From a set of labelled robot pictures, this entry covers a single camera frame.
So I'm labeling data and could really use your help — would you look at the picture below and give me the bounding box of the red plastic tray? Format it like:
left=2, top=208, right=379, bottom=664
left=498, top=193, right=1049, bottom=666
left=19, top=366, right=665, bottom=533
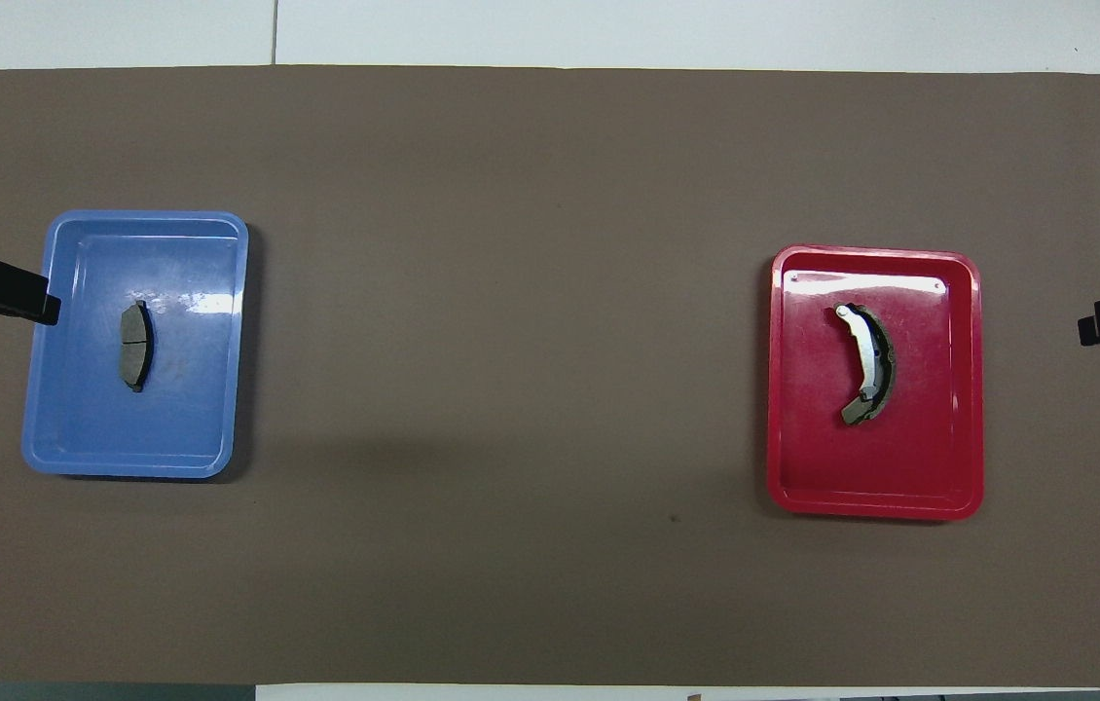
left=766, top=243, right=985, bottom=522

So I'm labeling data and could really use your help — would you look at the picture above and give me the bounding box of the blue plastic tray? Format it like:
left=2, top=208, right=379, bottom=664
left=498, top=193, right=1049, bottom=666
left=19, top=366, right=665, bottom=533
left=21, top=209, right=250, bottom=480

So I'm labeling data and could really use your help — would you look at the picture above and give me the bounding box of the curved brake shoe silver web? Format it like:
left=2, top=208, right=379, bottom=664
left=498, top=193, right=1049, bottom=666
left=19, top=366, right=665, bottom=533
left=834, top=302, right=898, bottom=427

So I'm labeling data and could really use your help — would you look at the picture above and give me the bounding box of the brown table mat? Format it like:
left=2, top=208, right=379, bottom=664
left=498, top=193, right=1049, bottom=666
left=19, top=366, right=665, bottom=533
left=0, top=65, right=1100, bottom=687

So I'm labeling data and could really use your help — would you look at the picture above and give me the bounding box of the grey brake pad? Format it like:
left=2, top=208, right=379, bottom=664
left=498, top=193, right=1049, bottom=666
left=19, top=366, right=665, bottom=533
left=115, top=300, right=155, bottom=393

